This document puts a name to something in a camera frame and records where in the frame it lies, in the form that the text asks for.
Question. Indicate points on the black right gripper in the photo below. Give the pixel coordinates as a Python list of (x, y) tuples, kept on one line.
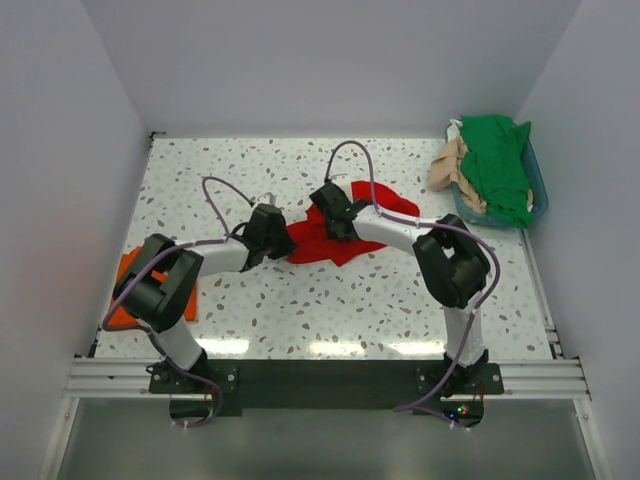
[(330, 233)]

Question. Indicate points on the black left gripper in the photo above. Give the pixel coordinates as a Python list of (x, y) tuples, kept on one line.
[(287, 246)]

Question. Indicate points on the red t shirt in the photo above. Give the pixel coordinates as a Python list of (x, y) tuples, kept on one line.
[(313, 244)]

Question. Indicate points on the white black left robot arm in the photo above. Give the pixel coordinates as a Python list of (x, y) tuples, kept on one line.
[(156, 286)]

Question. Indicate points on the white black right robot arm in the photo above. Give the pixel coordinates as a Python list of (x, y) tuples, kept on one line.
[(450, 258)]

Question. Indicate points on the beige t shirt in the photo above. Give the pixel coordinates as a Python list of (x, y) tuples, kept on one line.
[(446, 169)]

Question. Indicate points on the white cloth in basket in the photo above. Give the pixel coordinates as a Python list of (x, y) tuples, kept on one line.
[(453, 129)]

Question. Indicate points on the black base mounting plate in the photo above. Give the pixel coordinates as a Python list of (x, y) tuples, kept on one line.
[(296, 384)]

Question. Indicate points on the green t shirt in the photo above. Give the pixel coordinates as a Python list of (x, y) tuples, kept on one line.
[(493, 166)]

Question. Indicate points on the folded orange t shirt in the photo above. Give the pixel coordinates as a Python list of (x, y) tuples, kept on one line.
[(122, 320)]

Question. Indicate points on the blue laundry basket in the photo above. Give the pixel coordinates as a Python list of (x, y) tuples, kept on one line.
[(539, 202)]

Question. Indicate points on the aluminium frame rail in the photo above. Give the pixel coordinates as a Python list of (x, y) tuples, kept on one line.
[(558, 379)]

